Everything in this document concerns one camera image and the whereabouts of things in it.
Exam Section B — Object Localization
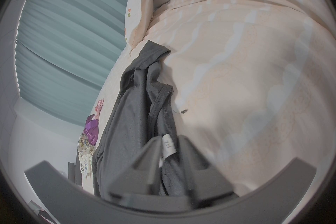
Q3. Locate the pink garment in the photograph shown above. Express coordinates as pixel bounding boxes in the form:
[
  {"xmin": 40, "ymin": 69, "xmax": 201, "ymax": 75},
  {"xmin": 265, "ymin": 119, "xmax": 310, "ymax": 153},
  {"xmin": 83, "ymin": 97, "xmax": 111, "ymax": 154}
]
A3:
[{"xmin": 95, "ymin": 98, "xmax": 105, "ymax": 120}]

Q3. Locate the white printed pillow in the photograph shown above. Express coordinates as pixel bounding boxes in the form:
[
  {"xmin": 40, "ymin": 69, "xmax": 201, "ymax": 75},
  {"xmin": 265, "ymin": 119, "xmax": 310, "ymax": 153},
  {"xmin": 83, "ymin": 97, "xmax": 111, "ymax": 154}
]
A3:
[{"xmin": 123, "ymin": 0, "xmax": 154, "ymax": 55}]

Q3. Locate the white printed pyjama top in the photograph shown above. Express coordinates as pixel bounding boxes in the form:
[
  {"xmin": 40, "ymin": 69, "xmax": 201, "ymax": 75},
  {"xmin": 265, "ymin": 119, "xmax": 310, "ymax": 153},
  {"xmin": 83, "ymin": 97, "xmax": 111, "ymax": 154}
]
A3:
[{"xmin": 77, "ymin": 132, "xmax": 96, "ymax": 180}]

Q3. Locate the black T-shirt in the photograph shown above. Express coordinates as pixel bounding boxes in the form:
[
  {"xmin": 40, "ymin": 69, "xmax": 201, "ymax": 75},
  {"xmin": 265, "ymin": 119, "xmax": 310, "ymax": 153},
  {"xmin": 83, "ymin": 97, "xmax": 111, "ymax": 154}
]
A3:
[{"xmin": 92, "ymin": 40, "xmax": 200, "ymax": 198}]

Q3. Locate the bed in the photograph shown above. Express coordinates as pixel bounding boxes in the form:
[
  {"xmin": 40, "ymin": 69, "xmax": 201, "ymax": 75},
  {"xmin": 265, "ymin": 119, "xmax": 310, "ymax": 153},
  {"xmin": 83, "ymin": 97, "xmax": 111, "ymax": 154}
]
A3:
[{"xmin": 76, "ymin": 0, "xmax": 334, "ymax": 198}]

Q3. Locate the purple garment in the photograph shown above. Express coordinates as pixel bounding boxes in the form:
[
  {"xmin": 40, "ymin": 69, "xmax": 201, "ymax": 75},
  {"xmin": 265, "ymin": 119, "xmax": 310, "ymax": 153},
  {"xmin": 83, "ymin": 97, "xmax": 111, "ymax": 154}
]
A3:
[{"xmin": 85, "ymin": 115, "xmax": 100, "ymax": 146}]

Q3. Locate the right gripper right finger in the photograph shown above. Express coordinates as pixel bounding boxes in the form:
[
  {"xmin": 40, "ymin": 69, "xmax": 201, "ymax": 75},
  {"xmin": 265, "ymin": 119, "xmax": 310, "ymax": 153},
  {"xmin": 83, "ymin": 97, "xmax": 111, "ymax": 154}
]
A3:
[{"xmin": 178, "ymin": 135, "xmax": 235, "ymax": 208}]

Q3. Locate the blue-green curtain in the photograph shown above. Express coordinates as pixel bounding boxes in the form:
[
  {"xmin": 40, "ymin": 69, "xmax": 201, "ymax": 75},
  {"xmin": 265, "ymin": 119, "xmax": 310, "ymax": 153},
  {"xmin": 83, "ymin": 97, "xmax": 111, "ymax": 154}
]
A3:
[{"xmin": 14, "ymin": 0, "xmax": 131, "ymax": 127}]

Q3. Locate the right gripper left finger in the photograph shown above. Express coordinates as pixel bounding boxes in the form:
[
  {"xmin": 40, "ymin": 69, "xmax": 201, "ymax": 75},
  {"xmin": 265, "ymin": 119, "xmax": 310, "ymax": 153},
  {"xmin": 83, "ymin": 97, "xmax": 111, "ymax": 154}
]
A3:
[{"xmin": 109, "ymin": 136, "xmax": 164, "ymax": 200}]

